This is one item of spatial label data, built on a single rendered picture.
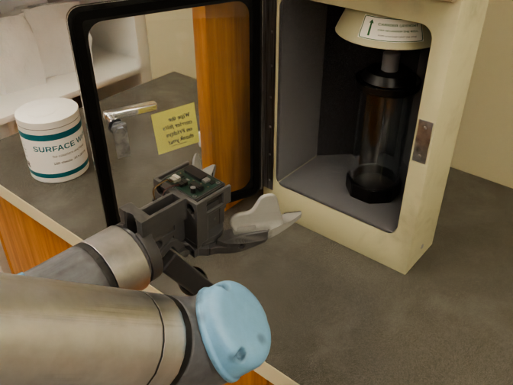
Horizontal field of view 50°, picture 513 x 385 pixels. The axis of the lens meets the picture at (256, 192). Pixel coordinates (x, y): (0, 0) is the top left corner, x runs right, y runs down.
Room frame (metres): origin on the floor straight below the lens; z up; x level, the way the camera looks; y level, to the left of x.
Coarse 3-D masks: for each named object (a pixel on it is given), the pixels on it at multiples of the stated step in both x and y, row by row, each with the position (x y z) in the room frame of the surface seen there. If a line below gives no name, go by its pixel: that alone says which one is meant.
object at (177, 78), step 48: (96, 48) 0.76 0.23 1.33; (144, 48) 0.79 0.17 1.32; (192, 48) 0.83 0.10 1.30; (240, 48) 0.87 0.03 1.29; (144, 96) 0.79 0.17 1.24; (192, 96) 0.83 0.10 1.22; (240, 96) 0.87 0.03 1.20; (144, 144) 0.78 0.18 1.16; (192, 144) 0.82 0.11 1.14; (240, 144) 0.87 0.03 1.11; (144, 192) 0.78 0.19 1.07
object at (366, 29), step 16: (352, 16) 0.84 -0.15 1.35; (368, 16) 0.82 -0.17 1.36; (384, 16) 0.81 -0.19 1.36; (352, 32) 0.83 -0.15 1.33; (368, 32) 0.81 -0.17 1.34; (384, 32) 0.80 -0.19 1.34; (400, 32) 0.79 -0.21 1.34; (416, 32) 0.80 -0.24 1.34; (384, 48) 0.79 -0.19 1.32; (400, 48) 0.79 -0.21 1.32; (416, 48) 0.79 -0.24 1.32
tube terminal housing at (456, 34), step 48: (336, 0) 0.83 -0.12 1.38; (384, 0) 0.78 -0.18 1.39; (432, 0) 0.73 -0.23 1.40; (480, 0) 0.76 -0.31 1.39; (432, 48) 0.72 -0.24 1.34; (432, 96) 0.72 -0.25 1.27; (432, 144) 0.71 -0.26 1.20; (288, 192) 0.87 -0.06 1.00; (432, 192) 0.75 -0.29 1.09; (336, 240) 0.80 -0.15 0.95; (384, 240) 0.74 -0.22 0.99; (432, 240) 0.79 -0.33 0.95
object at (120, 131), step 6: (114, 126) 0.75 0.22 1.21; (120, 126) 0.75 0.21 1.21; (126, 126) 0.76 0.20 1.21; (114, 132) 0.75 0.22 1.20; (120, 132) 0.75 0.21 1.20; (126, 132) 0.75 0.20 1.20; (120, 138) 0.75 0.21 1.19; (126, 138) 0.75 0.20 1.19; (120, 144) 0.75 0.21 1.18; (126, 144) 0.75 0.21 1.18; (120, 150) 0.75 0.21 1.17; (126, 150) 0.75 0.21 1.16; (120, 156) 0.75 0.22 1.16; (126, 156) 0.75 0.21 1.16
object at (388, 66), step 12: (384, 60) 0.86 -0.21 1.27; (396, 60) 0.85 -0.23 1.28; (372, 72) 0.85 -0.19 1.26; (384, 72) 0.85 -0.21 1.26; (396, 72) 0.85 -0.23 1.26; (408, 72) 0.85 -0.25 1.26; (372, 84) 0.83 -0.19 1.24; (384, 84) 0.82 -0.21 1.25; (396, 84) 0.82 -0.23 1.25; (408, 84) 0.83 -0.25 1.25
